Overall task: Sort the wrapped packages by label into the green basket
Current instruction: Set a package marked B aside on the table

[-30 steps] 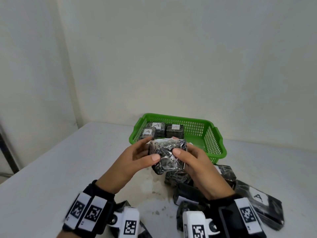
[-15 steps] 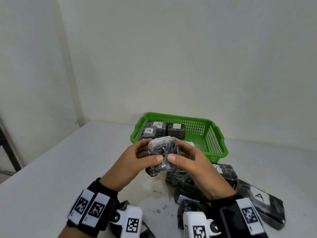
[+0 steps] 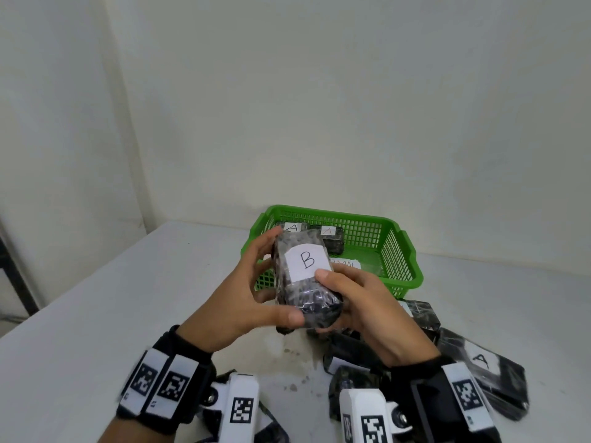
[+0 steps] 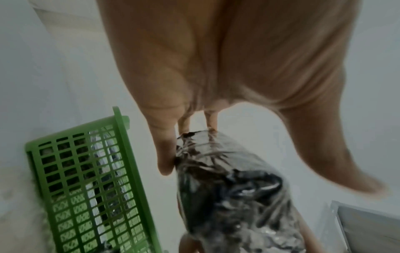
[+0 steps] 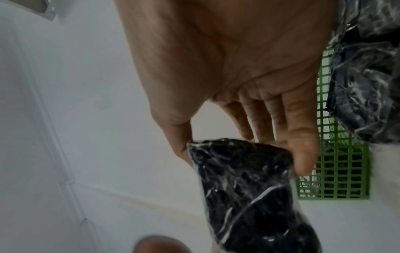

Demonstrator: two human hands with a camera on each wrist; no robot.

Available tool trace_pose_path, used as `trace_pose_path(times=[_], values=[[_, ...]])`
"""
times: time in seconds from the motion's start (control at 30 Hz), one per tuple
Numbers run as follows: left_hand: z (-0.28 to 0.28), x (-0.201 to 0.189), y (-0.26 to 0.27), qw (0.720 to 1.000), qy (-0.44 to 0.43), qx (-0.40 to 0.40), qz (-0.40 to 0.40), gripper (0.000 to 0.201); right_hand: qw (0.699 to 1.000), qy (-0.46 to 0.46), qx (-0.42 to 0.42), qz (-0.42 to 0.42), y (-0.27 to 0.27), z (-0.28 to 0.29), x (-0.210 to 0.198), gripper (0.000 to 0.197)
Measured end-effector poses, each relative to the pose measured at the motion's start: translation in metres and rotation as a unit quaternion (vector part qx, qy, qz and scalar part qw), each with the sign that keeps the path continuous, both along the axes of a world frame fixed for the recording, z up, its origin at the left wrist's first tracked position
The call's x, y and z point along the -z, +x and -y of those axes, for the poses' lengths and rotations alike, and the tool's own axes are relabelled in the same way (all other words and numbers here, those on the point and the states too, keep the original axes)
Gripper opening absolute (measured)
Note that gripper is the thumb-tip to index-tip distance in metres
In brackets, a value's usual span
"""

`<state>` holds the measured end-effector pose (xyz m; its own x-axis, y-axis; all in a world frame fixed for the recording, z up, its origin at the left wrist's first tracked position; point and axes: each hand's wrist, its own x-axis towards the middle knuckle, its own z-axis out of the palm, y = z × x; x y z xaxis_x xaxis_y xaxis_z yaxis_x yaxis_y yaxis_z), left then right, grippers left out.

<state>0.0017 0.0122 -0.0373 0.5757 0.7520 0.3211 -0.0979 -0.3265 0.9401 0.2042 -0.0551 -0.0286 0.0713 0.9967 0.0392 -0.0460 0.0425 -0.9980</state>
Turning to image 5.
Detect person's right hand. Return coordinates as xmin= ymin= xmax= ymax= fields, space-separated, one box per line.
xmin=114 ymin=0 xmax=340 ymax=176

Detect person's left hand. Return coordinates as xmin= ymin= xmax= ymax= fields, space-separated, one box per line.
xmin=133 ymin=234 xmax=193 ymax=253

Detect clear bag of black parts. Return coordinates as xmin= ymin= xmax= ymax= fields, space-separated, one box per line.
xmin=186 ymin=138 xmax=323 ymax=253

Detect black packets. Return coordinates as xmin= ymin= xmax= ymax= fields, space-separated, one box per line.
xmin=325 ymin=0 xmax=400 ymax=145

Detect green plastic basket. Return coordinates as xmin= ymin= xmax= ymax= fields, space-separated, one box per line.
xmin=295 ymin=48 xmax=372 ymax=201

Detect white metal shelf rack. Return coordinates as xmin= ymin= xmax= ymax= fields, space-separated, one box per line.
xmin=38 ymin=0 xmax=58 ymax=22

